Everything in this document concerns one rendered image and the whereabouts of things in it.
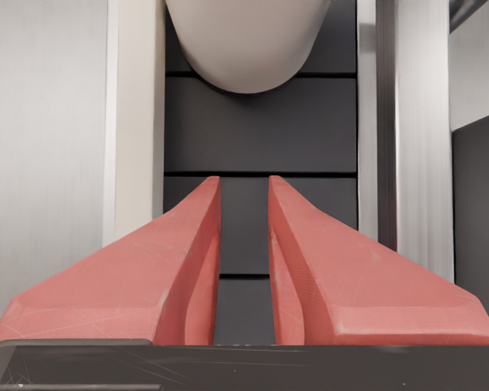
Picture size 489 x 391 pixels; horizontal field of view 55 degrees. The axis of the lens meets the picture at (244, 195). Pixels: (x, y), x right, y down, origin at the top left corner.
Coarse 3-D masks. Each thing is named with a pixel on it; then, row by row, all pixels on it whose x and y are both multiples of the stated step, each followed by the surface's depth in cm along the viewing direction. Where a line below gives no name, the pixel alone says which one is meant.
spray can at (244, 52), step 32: (192, 0) 11; (224, 0) 10; (256, 0) 10; (288, 0) 10; (320, 0) 11; (192, 32) 13; (224, 32) 12; (256, 32) 12; (288, 32) 12; (192, 64) 17; (224, 64) 14; (256, 64) 14; (288, 64) 15
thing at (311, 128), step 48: (336, 0) 18; (336, 48) 18; (192, 96) 18; (288, 96) 18; (336, 96) 18; (192, 144) 18; (240, 144) 18; (288, 144) 18; (336, 144) 18; (240, 192) 18; (336, 192) 18; (240, 240) 18; (240, 288) 18; (240, 336) 17
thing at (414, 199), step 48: (384, 0) 10; (432, 0) 10; (384, 48) 10; (432, 48) 10; (384, 96) 10; (432, 96) 10; (384, 144) 10; (432, 144) 10; (384, 192) 10; (432, 192) 10; (384, 240) 10; (432, 240) 10
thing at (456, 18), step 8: (456, 0) 20; (464, 0) 20; (472, 0) 19; (480, 0) 19; (488, 0) 19; (456, 8) 20; (464, 8) 20; (472, 8) 20; (456, 16) 21; (464, 16) 21; (456, 24) 21
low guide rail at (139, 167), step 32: (128, 0) 14; (160, 0) 15; (128, 32) 14; (160, 32) 15; (128, 64) 14; (160, 64) 15; (128, 96) 14; (160, 96) 15; (128, 128) 14; (160, 128) 15; (128, 160) 14; (160, 160) 15; (128, 192) 14; (160, 192) 15; (128, 224) 14
